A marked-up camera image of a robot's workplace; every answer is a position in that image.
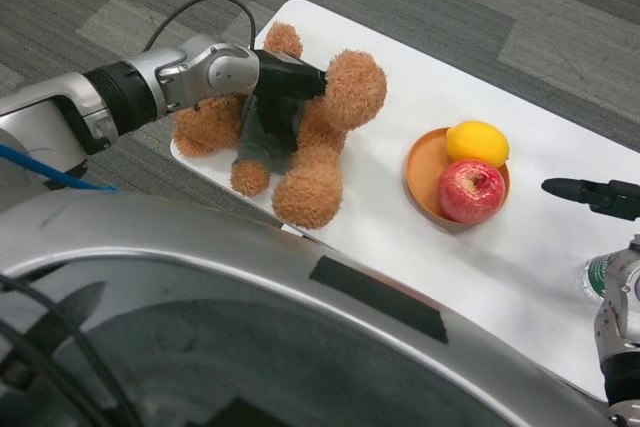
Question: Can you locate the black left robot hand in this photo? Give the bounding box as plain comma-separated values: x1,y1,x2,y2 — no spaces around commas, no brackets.
244,49,329,153

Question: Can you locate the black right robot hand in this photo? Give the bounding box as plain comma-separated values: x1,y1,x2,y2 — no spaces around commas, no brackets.
541,176,640,221

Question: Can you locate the brown toy bear green sweater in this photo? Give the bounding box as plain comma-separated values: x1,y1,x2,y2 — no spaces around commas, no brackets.
171,21,389,231

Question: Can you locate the clear bottle with green label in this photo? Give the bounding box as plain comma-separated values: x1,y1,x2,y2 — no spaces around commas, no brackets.
576,253,615,304

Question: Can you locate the red apple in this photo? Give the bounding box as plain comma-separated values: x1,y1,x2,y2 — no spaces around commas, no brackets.
438,158,507,225

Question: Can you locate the yellow lemon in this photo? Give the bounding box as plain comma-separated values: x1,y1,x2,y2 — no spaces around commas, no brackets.
445,119,512,169

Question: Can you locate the orange round plate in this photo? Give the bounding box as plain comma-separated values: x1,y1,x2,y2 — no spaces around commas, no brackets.
405,126,514,233

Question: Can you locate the silver robot chest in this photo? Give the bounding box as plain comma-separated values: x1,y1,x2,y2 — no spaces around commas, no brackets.
0,190,624,427

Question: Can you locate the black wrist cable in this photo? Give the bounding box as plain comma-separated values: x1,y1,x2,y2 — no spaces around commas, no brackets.
141,0,258,54

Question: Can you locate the blue cable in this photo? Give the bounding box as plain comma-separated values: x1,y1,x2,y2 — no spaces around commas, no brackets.
0,142,120,194

